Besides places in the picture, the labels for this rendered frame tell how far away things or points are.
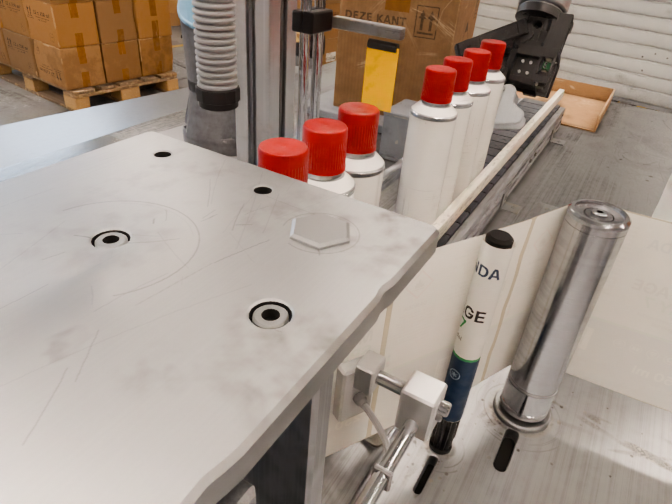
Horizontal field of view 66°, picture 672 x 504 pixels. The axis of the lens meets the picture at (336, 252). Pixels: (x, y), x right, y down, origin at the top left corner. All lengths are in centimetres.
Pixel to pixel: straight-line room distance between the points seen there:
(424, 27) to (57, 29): 292
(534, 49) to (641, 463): 60
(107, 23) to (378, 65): 349
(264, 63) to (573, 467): 43
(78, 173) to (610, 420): 44
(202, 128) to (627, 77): 429
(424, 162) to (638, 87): 432
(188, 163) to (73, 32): 365
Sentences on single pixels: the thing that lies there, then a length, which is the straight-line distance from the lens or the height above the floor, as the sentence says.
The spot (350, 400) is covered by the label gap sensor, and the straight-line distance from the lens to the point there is 30.
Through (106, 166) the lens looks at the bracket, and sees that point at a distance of 17.
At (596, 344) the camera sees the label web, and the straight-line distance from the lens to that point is 44.
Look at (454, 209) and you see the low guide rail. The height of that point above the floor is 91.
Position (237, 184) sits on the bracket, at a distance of 16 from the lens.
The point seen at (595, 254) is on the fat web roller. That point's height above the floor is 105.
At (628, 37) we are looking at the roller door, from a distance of 483.
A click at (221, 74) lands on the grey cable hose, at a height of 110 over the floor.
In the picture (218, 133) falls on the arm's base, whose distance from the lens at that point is 81.
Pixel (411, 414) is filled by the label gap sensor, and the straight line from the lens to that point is 28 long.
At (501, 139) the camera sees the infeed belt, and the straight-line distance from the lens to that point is 105.
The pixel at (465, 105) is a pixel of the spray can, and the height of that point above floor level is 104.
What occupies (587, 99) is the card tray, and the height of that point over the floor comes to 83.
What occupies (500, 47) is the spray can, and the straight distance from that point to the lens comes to 77.
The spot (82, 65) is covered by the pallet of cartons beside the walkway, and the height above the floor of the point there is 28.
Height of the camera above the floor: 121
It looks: 33 degrees down
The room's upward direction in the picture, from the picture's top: 5 degrees clockwise
